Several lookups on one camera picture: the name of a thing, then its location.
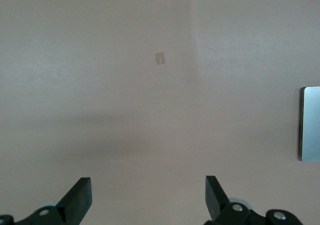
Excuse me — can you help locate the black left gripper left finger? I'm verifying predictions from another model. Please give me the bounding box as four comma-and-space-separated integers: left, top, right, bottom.
29, 176, 93, 225

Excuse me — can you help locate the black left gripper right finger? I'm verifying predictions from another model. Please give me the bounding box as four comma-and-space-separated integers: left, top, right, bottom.
203, 175, 252, 225

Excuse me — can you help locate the grey open-lid laptop computer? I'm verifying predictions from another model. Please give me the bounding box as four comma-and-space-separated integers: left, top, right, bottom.
298, 86, 320, 162

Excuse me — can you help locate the small brown tape patch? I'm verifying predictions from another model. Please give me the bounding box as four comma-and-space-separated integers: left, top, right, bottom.
154, 51, 167, 66

